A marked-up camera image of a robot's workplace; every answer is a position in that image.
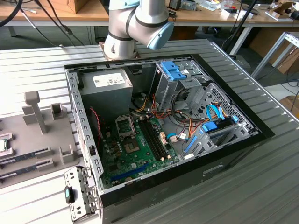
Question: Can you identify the CPU socket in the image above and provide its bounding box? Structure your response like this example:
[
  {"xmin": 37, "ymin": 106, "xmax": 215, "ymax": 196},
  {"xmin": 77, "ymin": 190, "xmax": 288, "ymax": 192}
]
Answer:
[{"xmin": 123, "ymin": 138, "xmax": 142, "ymax": 156}]

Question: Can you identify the grey metal drive cage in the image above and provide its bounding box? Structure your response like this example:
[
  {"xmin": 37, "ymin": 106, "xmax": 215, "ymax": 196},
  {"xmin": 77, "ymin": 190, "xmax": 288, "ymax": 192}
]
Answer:
[{"xmin": 149, "ymin": 59, "xmax": 211, "ymax": 114}]

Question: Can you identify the black RAM slot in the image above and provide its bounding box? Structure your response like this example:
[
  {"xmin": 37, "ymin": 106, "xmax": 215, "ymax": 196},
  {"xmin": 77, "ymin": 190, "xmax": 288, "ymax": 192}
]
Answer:
[
  {"xmin": 139, "ymin": 120, "xmax": 164, "ymax": 161},
  {"xmin": 145, "ymin": 118, "xmax": 170, "ymax": 159}
]

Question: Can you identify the grey power supply unit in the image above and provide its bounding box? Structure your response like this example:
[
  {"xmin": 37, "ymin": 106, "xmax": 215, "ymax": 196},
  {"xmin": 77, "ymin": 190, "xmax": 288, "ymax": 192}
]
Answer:
[{"xmin": 78, "ymin": 69, "xmax": 134, "ymax": 123}]

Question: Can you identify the blue plastic drive latch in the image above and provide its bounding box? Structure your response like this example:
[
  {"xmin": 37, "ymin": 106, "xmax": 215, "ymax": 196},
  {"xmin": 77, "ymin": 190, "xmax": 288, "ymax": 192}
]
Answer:
[{"xmin": 160, "ymin": 60, "xmax": 190, "ymax": 81}]

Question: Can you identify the green motherboard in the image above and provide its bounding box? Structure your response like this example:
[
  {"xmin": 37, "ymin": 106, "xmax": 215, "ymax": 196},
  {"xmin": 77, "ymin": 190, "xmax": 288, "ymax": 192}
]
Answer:
[{"xmin": 99, "ymin": 113, "xmax": 182, "ymax": 190}]

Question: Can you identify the hard disk in blue carrier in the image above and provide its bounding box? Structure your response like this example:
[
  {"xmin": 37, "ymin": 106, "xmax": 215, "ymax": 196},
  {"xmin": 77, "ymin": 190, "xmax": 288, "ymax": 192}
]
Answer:
[{"xmin": 201, "ymin": 116, "xmax": 239, "ymax": 137}]

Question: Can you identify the grey metal disk bay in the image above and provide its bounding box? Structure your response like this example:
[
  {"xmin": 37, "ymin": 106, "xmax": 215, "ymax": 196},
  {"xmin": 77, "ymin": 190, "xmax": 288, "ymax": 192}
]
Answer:
[{"xmin": 183, "ymin": 121, "xmax": 249, "ymax": 161}]

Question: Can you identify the blue expansion slot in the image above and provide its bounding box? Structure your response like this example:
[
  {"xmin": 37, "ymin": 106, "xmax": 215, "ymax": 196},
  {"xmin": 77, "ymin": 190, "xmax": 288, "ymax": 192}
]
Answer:
[{"xmin": 111, "ymin": 162, "xmax": 150, "ymax": 184}]

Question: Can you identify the black open PC case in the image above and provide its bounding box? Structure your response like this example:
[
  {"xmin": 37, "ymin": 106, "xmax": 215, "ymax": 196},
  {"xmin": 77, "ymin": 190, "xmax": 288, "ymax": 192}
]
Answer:
[{"xmin": 64, "ymin": 53, "xmax": 276, "ymax": 224}]

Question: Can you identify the grey metal device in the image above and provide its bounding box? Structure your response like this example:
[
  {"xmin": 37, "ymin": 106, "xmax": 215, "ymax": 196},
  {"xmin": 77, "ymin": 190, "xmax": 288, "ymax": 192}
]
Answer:
[{"xmin": 168, "ymin": 0, "xmax": 199, "ymax": 11}]

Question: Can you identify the teal black latch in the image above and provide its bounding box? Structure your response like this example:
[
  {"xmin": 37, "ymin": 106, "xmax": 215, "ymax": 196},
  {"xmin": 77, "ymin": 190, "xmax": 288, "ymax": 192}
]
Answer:
[{"xmin": 64, "ymin": 186, "xmax": 76, "ymax": 204}]

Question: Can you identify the grey plastic parts rack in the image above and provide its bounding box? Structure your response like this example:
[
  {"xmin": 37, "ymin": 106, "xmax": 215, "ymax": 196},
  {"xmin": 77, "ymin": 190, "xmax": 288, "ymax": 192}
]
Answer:
[{"xmin": 0, "ymin": 91, "xmax": 83, "ymax": 190}]

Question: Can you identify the small white box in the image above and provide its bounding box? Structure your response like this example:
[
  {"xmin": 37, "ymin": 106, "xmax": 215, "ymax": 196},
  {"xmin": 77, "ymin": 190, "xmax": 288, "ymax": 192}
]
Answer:
[{"xmin": 221, "ymin": 8, "xmax": 254, "ymax": 20}]

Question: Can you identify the black stand pole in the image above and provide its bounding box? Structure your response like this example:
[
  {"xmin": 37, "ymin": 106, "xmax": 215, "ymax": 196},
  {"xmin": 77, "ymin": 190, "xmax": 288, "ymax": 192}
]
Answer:
[{"xmin": 221, "ymin": 0, "xmax": 259, "ymax": 58}]

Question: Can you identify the dark RAM stick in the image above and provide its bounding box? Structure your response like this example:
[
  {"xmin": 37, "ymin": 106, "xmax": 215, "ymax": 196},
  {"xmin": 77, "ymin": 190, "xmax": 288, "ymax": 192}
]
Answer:
[
  {"xmin": 0, "ymin": 151, "xmax": 38, "ymax": 164},
  {"xmin": 0, "ymin": 164, "xmax": 39, "ymax": 181}
]

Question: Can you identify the brown cardboard box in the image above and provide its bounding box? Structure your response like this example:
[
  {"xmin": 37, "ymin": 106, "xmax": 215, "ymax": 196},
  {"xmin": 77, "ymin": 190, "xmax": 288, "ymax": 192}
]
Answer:
[
  {"xmin": 271, "ymin": 45, "xmax": 299, "ymax": 75},
  {"xmin": 38, "ymin": 0, "xmax": 91, "ymax": 14},
  {"xmin": 279, "ymin": 95, "xmax": 299, "ymax": 116}
]

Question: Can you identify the small open cardboard box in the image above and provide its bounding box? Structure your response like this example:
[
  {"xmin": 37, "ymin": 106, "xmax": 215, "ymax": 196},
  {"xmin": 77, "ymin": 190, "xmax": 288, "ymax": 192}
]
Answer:
[{"xmin": 272, "ymin": 1, "xmax": 299, "ymax": 17}]

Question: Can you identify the yellow wire bundle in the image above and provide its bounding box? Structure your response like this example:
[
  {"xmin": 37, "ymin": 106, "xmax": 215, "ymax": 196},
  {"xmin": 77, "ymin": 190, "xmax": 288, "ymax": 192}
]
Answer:
[{"xmin": 134, "ymin": 97, "xmax": 152, "ymax": 113}]

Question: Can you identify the orange wire bundle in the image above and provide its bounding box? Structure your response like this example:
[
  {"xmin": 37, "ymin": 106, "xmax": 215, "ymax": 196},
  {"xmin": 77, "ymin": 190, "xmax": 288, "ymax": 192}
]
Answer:
[{"xmin": 150, "ymin": 93, "xmax": 211, "ymax": 142}]

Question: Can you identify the metal socket cover frame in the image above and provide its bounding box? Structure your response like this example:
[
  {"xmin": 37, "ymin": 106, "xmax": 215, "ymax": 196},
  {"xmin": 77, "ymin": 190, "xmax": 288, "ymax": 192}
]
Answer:
[{"xmin": 114, "ymin": 114, "xmax": 137, "ymax": 141}]

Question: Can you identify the twisted red fan wire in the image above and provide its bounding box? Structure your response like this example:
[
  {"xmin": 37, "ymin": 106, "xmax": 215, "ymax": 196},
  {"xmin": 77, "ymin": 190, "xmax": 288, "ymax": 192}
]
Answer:
[{"xmin": 89, "ymin": 106, "xmax": 104, "ymax": 141}]

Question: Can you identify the blue data wire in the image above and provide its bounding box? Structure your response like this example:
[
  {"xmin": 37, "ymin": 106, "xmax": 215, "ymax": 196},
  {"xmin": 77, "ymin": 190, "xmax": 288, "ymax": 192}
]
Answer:
[{"xmin": 206, "ymin": 104, "xmax": 227, "ymax": 122}]

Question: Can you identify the grey metal card bracket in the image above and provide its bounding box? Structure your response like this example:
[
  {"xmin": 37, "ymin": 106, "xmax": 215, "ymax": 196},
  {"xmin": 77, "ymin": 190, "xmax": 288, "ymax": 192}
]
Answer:
[{"xmin": 64, "ymin": 166, "xmax": 103, "ymax": 222}]

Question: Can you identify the wooden desk white frame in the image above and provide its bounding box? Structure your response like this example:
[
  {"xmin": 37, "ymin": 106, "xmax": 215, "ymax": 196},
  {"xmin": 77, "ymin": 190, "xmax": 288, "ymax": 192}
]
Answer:
[
  {"xmin": 168, "ymin": 0, "xmax": 299, "ymax": 56},
  {"xmin": 0, "ymin": 0, "xmax": 110, "ymax": 28}
]

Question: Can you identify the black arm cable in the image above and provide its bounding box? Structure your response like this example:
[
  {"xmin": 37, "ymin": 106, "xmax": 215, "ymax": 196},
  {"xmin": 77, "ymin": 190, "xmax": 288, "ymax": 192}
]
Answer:
[{"xmin": 0, "ymin": 0, "xmax": 85, "ymax": 49}]

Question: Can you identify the aluminium profile frame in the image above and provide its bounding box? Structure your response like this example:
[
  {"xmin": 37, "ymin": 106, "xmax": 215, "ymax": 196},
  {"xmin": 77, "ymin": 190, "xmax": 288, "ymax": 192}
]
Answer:
[{"xmin": 251, "ymin": 31, "xmax": 299, "ymax": 80}]

